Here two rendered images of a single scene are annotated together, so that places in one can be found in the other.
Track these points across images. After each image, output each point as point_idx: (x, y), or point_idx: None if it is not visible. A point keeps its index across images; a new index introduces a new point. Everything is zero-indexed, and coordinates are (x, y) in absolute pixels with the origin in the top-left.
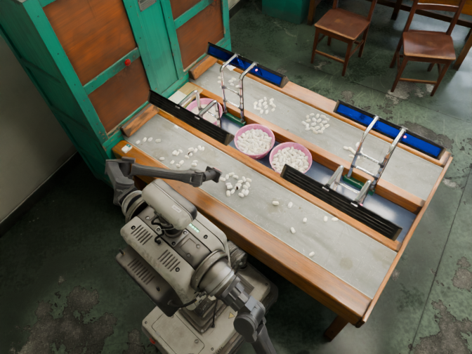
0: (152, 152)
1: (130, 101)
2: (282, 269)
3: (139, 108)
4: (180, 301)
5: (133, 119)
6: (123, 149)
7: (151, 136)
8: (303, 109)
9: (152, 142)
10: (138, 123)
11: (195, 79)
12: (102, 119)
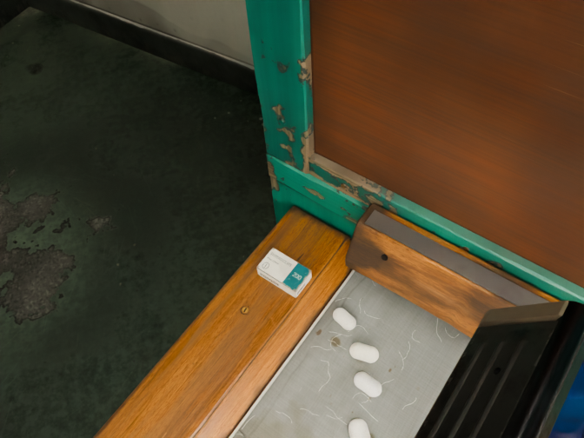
0: (280, 415)
1: (530, 199)
2: None
3: (536, 275)
4: None
5: (445, 256)
6: (268, 257)
7: (396, 386)
8: None
9: (354, 398)
10: (439, 295)
11: None
12: (330, 86)
